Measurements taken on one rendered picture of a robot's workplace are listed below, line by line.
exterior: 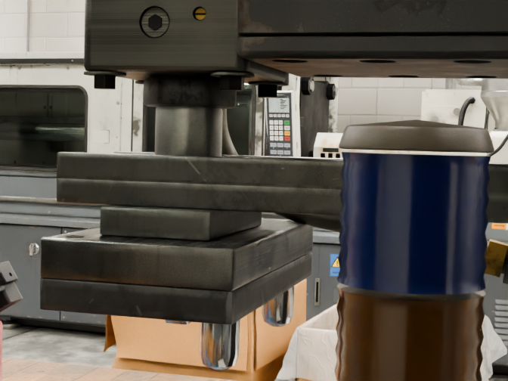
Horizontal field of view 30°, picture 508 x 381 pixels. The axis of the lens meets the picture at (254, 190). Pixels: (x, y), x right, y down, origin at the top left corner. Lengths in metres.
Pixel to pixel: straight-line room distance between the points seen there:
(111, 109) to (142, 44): 5.11
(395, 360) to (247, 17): 0.25
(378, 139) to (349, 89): 6.88
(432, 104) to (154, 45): 5.13
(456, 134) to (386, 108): 6.76
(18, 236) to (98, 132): 0.82
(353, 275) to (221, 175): 0.25
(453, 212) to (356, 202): 0.02
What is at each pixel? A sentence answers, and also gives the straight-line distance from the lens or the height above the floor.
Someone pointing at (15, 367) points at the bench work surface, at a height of 0.90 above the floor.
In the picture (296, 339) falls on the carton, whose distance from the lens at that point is 2.83.
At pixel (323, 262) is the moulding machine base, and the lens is 5.14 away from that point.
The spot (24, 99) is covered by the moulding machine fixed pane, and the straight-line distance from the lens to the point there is 5.90.
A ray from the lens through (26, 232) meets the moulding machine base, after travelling 5.87.
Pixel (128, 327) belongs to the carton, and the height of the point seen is 0.61.
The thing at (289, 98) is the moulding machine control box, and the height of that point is 1.42.
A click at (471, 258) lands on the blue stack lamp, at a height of 1.16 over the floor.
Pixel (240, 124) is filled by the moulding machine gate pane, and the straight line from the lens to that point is 5.24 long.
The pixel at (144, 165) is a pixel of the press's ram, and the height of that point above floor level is 1.18.
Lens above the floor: 1.19
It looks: 3 degrees down
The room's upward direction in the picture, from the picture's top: 2 degrees clockwise
